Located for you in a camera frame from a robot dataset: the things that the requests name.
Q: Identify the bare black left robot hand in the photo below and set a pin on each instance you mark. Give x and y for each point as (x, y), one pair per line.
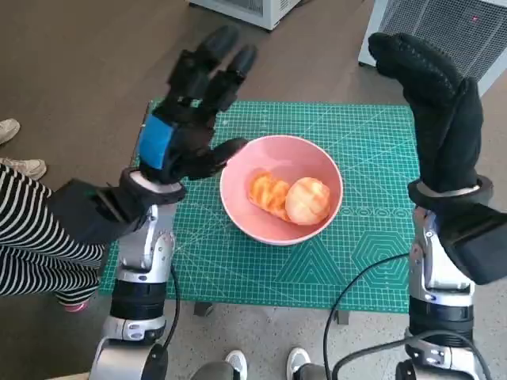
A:
(190, 134)

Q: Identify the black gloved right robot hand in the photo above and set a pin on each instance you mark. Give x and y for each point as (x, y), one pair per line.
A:
(447, 130)

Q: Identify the pink bowl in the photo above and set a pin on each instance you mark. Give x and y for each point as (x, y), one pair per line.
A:
(277, 154)

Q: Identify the rectangular toy bread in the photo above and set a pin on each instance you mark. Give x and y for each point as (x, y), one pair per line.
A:
(269, 194)

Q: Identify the round toy bread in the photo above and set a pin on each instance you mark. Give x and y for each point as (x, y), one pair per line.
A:
(309, 202)

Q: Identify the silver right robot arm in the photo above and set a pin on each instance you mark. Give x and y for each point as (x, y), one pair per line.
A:
(435, 277)

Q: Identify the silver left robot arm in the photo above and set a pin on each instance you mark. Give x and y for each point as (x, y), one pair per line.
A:
(138, 253)

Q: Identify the white cabinet with mesh panel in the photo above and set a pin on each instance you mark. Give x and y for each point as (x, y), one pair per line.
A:
(435, 23)

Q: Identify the green cutting mat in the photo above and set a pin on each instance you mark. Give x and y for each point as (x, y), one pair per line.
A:
(218, 269)

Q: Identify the white cabinet with vents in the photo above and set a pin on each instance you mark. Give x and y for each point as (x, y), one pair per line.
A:
(253, 12)

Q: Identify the person's beige shoe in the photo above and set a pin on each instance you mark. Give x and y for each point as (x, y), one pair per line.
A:
(24, 168)

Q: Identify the person's white shoe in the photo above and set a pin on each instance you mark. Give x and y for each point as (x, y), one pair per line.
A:
(8, 130)

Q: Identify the person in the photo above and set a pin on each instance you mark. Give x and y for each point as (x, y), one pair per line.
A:
(31, 237)

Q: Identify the person's pink shoe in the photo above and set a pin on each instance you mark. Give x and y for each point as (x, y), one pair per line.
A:
(76, 306)

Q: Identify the white sneaker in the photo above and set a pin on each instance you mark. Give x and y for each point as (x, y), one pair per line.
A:
(236, 362)
(298, 362)

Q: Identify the dark grey leg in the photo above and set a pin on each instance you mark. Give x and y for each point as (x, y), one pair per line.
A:
(313, 373)

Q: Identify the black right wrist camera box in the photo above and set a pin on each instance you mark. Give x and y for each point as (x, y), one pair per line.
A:
(479, 245)

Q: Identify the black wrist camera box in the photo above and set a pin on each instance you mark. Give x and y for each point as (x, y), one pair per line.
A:
(479, 245)
(79, 213)

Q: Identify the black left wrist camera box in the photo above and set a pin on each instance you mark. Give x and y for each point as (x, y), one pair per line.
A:
(79, 213)

